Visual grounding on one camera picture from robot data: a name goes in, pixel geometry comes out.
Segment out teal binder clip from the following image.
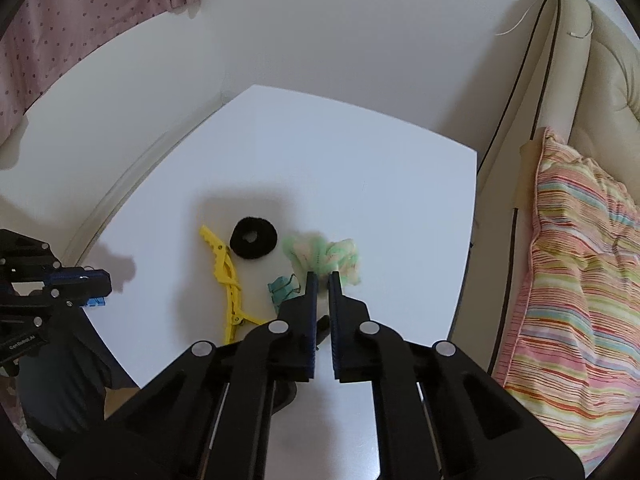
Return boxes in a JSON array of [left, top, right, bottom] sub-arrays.
[[268, 274, 302, 313]]

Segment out green fluffy scrunchie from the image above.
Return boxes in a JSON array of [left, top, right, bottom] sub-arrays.
[[282, 232, 361, 286]]

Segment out black Y-shaped plastic pipe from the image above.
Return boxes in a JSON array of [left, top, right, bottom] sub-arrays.
[[271, 314, 330, 415]]

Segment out yellow plastic hair clip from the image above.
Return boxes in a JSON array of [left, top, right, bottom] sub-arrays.
[[198, 226, 266, 344]]

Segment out black hair scrunchie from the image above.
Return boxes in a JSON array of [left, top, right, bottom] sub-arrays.
[[229, 217, 278, 260]]

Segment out white bedside table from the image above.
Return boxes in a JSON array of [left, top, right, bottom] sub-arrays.
[[79, 84, 478, 480]]

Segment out pink striped quilt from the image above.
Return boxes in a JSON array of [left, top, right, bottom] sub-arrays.
[[494, 130, 639, 472]]

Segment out pink dotted curtain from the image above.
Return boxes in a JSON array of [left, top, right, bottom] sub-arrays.
[[1, 0, 198, 140]]

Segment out beige padded headboard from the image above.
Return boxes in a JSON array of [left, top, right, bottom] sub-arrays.
[[450, 0, 639, 372]]

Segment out white charger cable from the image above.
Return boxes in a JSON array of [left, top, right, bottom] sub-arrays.
[[494, 0, 597, 40]]

